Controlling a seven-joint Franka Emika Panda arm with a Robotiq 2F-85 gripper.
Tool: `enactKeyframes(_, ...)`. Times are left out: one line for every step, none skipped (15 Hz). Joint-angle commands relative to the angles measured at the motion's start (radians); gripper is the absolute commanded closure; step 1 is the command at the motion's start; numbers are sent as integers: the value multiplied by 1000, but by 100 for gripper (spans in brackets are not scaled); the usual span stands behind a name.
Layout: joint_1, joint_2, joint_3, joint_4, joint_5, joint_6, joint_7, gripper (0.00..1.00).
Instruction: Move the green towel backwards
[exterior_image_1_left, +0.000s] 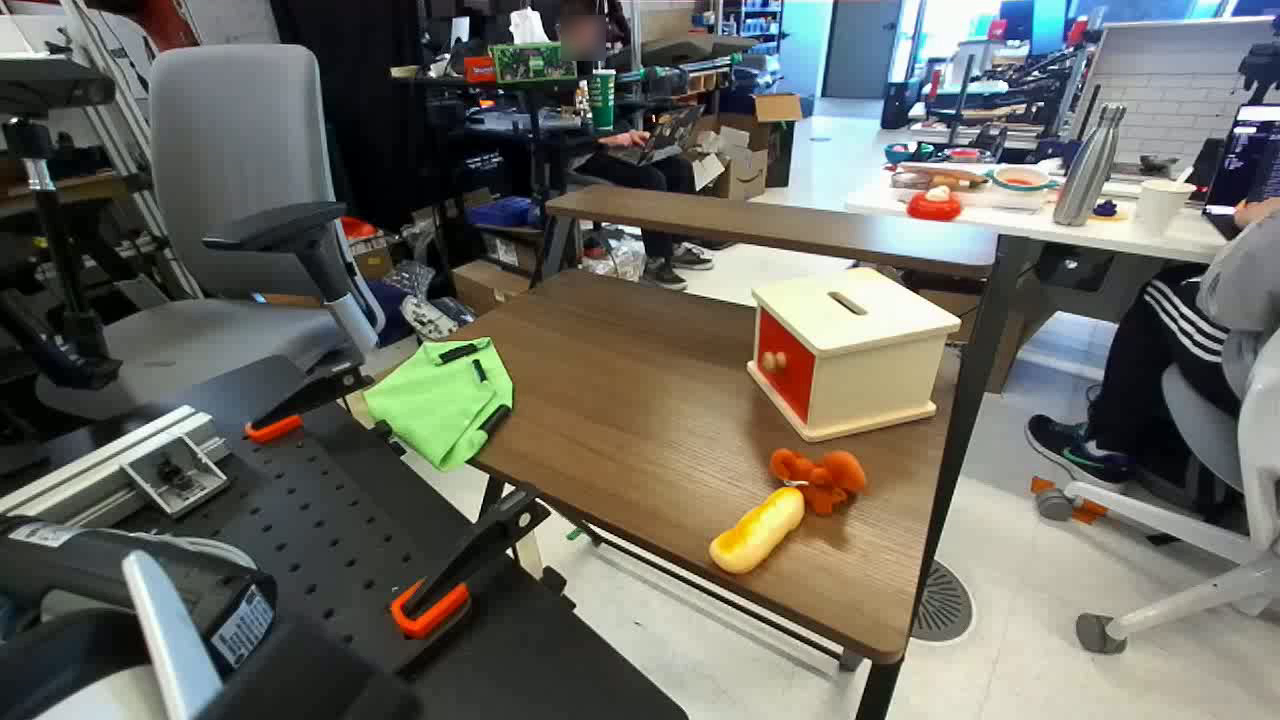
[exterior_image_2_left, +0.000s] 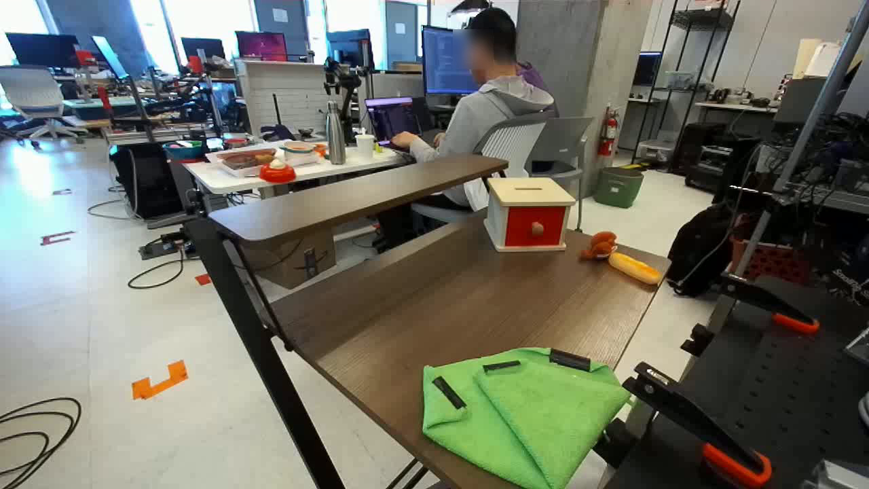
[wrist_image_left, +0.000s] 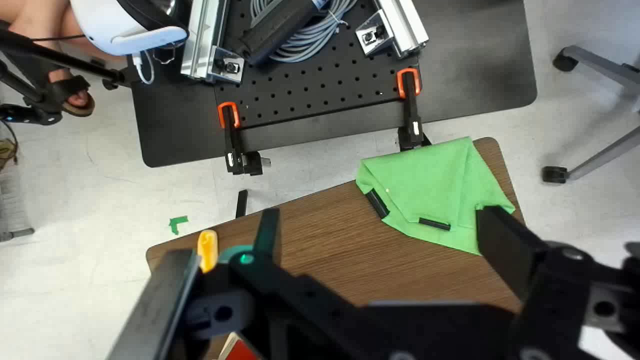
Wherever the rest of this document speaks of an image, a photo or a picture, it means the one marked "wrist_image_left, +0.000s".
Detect orange handled black clamp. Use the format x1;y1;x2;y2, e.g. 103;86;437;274
393;63;433;152
213;99;266;177

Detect bare person leg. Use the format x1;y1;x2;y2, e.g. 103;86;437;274
0;0;96;116

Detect aluminium corner bracket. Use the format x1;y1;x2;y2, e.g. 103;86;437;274
210;53;245;86
354;15;395;55

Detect white VR headset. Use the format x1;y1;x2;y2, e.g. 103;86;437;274
67;0;192;60

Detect grey cable bundle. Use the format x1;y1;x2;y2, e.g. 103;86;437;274
247;0;359;65

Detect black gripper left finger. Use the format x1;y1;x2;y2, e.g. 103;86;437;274
242;206;296;287

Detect green towel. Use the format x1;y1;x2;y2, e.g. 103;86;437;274
354;136;518;256

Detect yellow toy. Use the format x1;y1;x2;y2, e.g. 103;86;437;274
195;228;220;274

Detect black sandal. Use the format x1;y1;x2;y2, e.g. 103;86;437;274
38;70;97;119

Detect grey office chair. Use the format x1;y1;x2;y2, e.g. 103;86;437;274
539;44;640;186

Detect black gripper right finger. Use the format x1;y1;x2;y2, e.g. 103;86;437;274
474;204;555;303

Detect black perforated board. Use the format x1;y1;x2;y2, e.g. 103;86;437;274
127;0;539;169

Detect aluminium extrusion rail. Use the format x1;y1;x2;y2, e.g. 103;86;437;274
179;0;227;83
371;0;432;60

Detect black tripod legs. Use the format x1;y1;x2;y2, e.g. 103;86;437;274
0;28;131;127

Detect black power box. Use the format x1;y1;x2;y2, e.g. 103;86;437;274
238;0;320;61

